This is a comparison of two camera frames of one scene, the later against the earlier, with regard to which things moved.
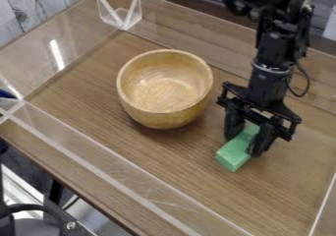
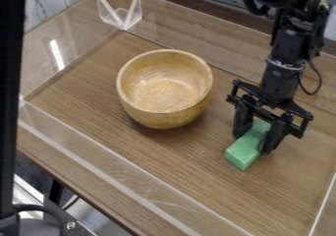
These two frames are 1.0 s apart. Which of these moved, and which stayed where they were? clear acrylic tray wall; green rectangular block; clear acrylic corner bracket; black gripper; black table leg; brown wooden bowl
Moved: green rectangular block; black gripper
Stayed: clear acrylic corner bracket; black table leg; brown wooden bowl; clear acrylic tray wall
